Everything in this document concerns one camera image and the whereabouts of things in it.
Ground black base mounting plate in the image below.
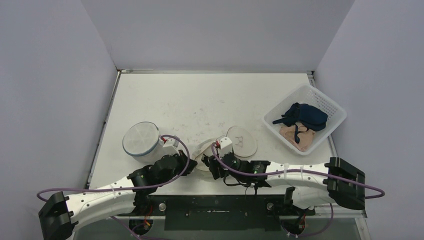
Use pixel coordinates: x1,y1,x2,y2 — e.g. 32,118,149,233
128,194,316,231

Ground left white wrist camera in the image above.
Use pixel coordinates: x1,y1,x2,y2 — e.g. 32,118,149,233
162,137,179,156

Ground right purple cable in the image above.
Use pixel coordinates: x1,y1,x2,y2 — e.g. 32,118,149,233
210,143,386,200

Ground navy blue bra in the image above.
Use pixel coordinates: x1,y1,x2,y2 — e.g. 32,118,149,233
272,102,328,132

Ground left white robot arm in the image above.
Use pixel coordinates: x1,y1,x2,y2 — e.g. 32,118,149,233
38,150,198,240

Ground beige bra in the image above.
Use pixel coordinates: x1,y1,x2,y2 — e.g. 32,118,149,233
279,123,316,152

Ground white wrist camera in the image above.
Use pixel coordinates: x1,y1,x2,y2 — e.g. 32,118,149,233
162,137,179,156
215,136,234,158

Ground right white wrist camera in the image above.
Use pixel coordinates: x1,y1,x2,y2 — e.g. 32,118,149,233
215,136,234,158

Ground purple cable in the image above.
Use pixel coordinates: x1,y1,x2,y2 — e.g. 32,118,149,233
36,134,191,203
210,143,386,200

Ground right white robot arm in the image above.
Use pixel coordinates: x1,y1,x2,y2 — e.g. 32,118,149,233
201,153,366,215

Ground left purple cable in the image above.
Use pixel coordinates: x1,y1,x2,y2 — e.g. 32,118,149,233
36,134,191,203

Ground white plastic basket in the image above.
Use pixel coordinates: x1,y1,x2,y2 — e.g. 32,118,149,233
262,84,347,156

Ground blue-trim mesh laundry bag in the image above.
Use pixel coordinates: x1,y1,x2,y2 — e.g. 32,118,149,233
122,121,161,165

